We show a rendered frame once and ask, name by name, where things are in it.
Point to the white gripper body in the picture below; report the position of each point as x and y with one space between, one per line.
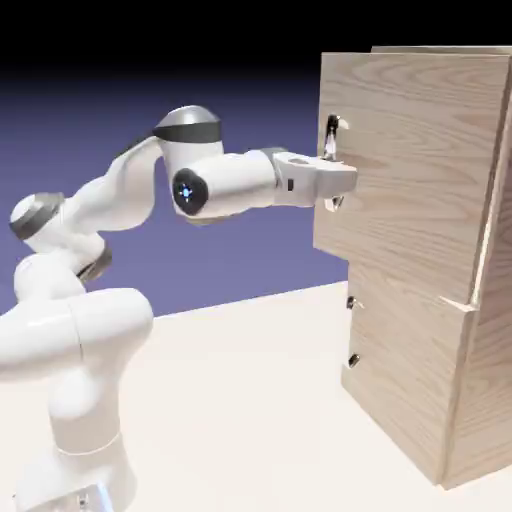
338 178

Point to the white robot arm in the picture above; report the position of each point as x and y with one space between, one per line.
236 180

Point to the large light wood door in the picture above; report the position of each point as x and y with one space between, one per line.
420 120

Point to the small light wood door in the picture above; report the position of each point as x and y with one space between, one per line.
400 380

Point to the light wood cabinet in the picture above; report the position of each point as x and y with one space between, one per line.
488 400

